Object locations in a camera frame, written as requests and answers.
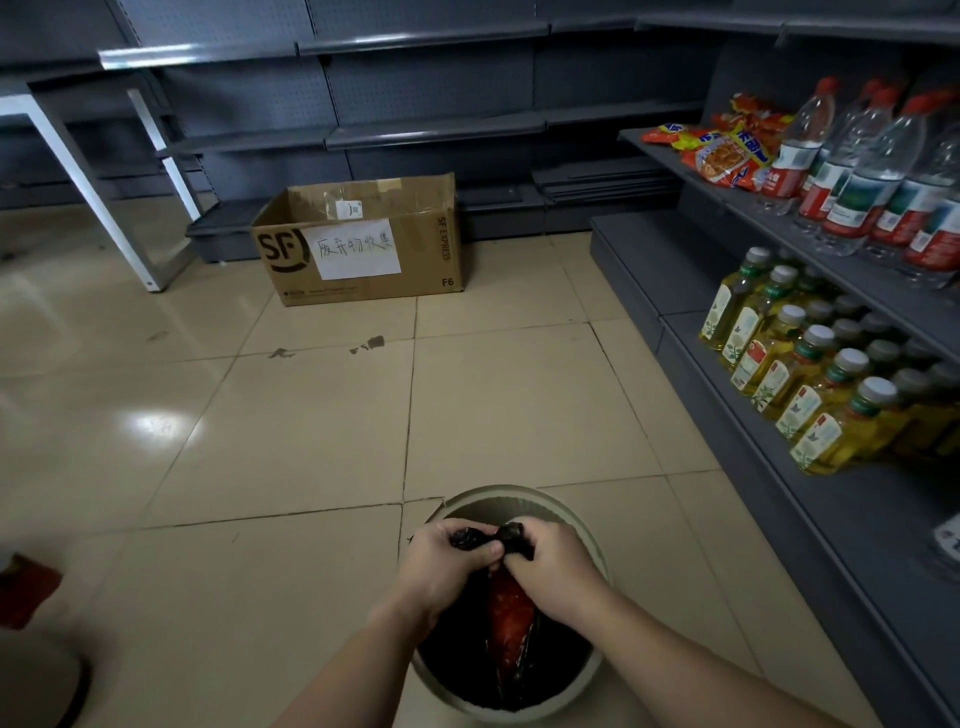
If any person's right hand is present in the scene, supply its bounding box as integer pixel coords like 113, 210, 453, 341
500, 516, 610, 630

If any person's left hand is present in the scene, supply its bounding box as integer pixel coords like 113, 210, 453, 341
394, 519, 505, 625

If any black trash bag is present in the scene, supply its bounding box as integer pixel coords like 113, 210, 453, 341
416, 521, 601, 712

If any person's left forearm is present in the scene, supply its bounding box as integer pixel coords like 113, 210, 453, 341
271, 592, 442, 728

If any person's right forearm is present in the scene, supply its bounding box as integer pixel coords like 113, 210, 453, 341
558, 581, 852, 728

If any round grey trash bin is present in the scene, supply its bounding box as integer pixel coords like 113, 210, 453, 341
408, 484, 613, 715

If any red packet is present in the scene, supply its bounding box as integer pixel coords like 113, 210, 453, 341
487, 568, 538, 693

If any brown cardboard box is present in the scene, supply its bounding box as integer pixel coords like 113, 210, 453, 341
250, 173, 465, 308

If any white paper sheet label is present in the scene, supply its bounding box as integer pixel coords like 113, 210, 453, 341
300, 218, 403, 282

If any stocked grey metal shelving unit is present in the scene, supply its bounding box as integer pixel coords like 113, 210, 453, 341
589, 0, 960, 728

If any row of yellow oil bottles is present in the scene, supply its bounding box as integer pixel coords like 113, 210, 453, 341
698, 246, 960, 478

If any stack of grey shelf boards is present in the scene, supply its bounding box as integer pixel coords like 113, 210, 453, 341
531, 156, 685, 205

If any red cloth object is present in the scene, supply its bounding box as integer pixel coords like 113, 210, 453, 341
0, 553, 65, 633

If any pile of orange snack packets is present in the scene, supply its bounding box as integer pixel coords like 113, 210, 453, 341
642, 93, 798, 193

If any dark round object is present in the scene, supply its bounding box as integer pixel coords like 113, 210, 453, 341
0, 651, 93, 728

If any long grey metal shelving unit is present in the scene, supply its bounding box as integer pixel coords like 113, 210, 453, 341
0, 0, 710, 265

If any row of clear water bottles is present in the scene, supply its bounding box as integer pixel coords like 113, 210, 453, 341
757, 75, 960, 291

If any white metal table frame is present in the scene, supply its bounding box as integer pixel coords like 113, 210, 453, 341
0, 78, 205, 294

